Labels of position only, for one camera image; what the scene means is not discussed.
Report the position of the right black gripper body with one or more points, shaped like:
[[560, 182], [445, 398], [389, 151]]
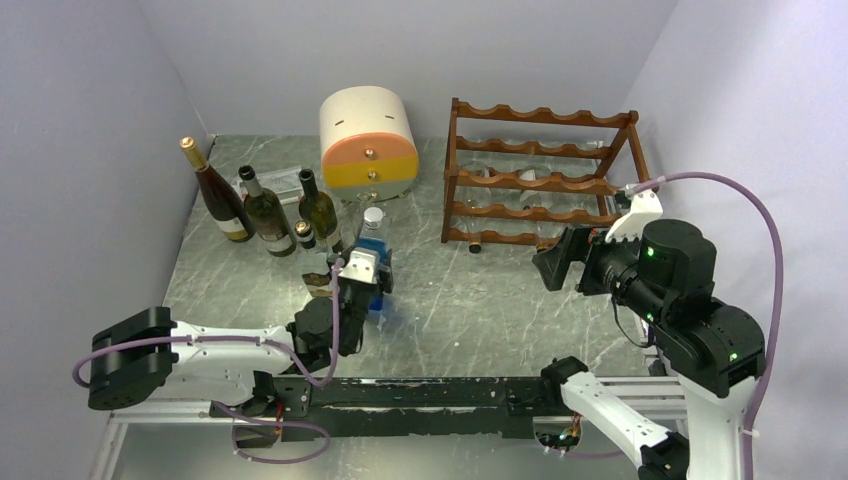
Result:
[[609, 266]]

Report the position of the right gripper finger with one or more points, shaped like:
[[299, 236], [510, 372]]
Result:
[[580, 239], [553, 263]]

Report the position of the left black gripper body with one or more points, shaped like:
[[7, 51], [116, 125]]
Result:
[[358, 301]]

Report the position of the blue labelled clear bottle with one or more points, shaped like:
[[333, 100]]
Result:
[[374, 235]]

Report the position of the dark wine bottle white label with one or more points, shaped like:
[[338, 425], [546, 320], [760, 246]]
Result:
[[317, 208]]

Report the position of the clear glass bottle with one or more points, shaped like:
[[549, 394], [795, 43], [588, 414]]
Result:
[[355, 213]]

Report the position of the dark green labelled wine bottle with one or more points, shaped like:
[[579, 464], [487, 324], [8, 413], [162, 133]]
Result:
[[266, 213]]

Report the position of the dark gold-capped wine bottle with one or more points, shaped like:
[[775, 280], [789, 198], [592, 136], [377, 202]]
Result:
[[221, 200]]

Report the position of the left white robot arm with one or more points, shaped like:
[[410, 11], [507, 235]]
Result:
[[150, 355]]

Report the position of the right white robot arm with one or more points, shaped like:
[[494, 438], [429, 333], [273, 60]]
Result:
[[716, 350]]

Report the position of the brown wooden wine rack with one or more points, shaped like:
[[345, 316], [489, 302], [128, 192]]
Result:
[[594, 184]]

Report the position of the clear plastic ruler package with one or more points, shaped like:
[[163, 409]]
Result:
[[284, 183]]

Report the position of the white round drawer cabinet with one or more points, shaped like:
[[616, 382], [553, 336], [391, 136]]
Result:
[[368, 152]]

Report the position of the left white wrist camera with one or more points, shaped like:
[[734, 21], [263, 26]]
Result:
[[361, 266]]

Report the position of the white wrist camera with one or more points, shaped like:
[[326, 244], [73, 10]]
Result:
[[361, 266], [641, 209]]

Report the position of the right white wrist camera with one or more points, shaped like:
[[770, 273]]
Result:
[[641, 209]]

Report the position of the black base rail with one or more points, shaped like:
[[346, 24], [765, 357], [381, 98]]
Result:
[[387, 407]]

